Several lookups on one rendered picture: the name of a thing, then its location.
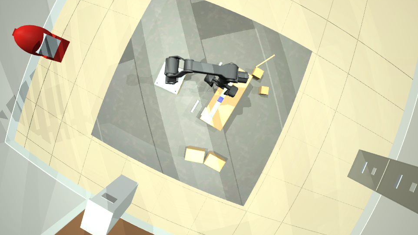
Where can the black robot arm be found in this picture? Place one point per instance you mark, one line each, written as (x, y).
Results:
(227, 73)

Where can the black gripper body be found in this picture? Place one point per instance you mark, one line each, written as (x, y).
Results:
(232, 90)

